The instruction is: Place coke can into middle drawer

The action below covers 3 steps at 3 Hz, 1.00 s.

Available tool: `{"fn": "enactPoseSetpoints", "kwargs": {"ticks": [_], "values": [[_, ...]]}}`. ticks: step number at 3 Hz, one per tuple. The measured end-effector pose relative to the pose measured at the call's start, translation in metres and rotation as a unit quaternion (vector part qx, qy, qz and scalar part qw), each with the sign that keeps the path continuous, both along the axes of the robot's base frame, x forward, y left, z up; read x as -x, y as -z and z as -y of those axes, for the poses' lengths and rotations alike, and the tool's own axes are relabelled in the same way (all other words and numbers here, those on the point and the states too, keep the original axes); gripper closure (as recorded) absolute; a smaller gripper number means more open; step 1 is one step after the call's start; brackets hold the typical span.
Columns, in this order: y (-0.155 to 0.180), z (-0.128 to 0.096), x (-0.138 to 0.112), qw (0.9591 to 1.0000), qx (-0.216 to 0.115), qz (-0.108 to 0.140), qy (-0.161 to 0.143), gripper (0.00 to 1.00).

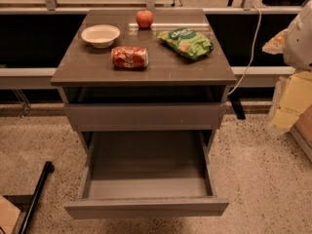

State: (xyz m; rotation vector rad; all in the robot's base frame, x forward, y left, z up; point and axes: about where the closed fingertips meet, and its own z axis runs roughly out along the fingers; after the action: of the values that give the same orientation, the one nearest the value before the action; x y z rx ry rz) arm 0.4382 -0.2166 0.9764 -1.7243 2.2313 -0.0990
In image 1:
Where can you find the red apple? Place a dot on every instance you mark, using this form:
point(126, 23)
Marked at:
point(144, 19)

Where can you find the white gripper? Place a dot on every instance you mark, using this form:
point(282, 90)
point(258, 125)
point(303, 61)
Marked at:
point(299, 44)

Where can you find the white bowl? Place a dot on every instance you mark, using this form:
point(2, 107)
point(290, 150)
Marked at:
point(100, 36)

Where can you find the closed grey top drawer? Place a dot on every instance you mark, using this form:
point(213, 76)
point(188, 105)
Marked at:
point(144, 117)

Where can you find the black metal leg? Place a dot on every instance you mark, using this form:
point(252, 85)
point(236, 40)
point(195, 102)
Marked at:
point(47, 169)

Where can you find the open grey middle drawer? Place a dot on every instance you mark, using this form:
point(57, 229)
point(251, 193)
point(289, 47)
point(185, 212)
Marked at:
point(147, 174)

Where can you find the green chip bag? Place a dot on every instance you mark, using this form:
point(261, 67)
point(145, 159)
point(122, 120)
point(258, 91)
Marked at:
point(187, 42)

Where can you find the cardboard box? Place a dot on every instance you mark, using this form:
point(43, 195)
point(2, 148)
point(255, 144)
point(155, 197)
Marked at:
point(302, 132)

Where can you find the wooden board corner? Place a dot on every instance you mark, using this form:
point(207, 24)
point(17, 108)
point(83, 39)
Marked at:
point(9, 215)

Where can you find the grey drawer cabinet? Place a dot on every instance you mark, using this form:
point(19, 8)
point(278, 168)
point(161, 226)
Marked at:
point(88, 75)

